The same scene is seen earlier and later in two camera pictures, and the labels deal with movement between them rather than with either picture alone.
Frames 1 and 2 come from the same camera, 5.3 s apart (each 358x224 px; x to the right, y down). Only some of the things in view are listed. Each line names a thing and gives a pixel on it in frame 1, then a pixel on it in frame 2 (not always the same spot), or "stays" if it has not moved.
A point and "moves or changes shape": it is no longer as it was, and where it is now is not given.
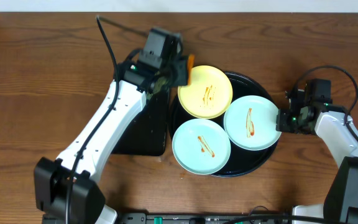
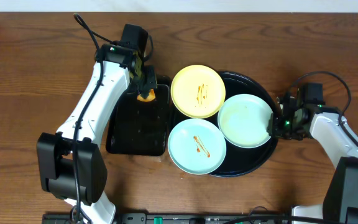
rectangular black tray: x=147 y=135 stays
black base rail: x=174 y=218 stays
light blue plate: x=201 y=146 stays
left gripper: x=178 y=81 → x=147 y=74
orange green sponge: x=191 y=63 moves or changes shape
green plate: x=250 y=122 moves or changes shape
